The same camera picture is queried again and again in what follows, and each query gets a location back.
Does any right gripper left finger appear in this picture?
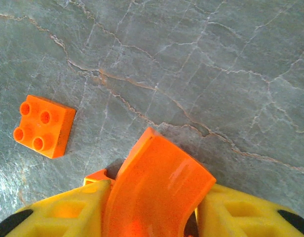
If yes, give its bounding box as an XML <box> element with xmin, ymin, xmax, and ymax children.
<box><xmin>0</xmin><ymin>179</ymin><xmax>113</xmax><ymax>237</ymax></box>

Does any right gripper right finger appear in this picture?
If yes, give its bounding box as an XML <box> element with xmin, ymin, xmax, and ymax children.
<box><xmin>195</xmin><ymin>184</ymin><xmax>304</xmax><ymax>237</ymax></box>

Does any curved orange lego piece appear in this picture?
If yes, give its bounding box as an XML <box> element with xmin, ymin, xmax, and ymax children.
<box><xmin>84</xmin><ymin>126</ymin><xmax>217</xmax><ymax>237</ymax></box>

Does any square orange lego plate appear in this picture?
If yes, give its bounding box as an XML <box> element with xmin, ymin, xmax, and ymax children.
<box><xmin>13</xmin><ymin>94</ymin><xmax>76</xmax><ymax>158</ymax></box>

